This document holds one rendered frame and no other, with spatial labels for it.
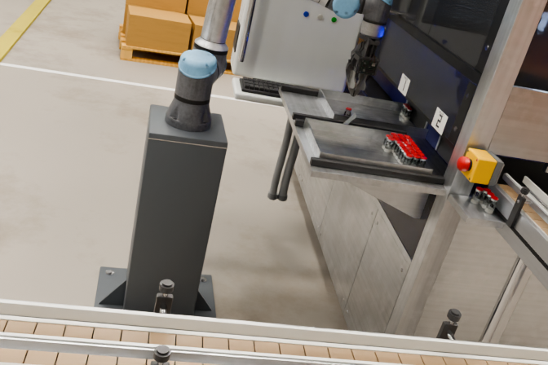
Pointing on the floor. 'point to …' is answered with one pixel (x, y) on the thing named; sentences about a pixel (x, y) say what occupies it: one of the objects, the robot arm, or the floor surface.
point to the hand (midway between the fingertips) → (353, 91)
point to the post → (474, 138)
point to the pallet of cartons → (166, 15)
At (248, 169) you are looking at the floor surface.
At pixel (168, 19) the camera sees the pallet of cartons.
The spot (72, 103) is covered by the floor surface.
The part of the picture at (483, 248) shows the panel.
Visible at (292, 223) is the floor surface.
